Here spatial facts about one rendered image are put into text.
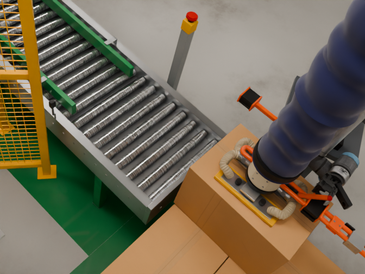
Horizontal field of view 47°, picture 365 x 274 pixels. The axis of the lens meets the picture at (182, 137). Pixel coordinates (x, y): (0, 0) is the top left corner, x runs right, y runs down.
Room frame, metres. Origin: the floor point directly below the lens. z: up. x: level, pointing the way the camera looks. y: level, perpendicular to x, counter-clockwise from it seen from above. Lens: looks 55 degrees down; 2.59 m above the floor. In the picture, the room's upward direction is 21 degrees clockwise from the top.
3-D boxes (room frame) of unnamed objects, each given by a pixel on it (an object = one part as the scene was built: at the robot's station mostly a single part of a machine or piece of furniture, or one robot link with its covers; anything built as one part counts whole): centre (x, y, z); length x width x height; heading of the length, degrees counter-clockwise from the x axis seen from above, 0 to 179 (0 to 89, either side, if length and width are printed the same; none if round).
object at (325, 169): (1.27, -0.75, 0.96); 0.12 x 0.09 x 0.12; 69
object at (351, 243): (0.89, -0.84, 1.07); 0.07 x 0.07 x 0.04; 67
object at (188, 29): (1.91, 0.20, 0.50); 0.07 x 0.07 x 1.00; 65
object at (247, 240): (1.06, -0.44, 0.74); 0.60 x 0.40 x 0.40; 64
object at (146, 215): (1.22, -0.12, 0.48); 0.70 x 0.03 x 0.15; 155
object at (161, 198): (1.22, -0.12, 0.58); 0.70 x 0.03 x 0.06; 155
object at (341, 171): (1.17, -0.74, 1.08); 0.09 x 0.05 x 0.10; 67
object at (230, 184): (0.98, -0.38, 0.97); 0.34 x 0.10 x 0.05; 67
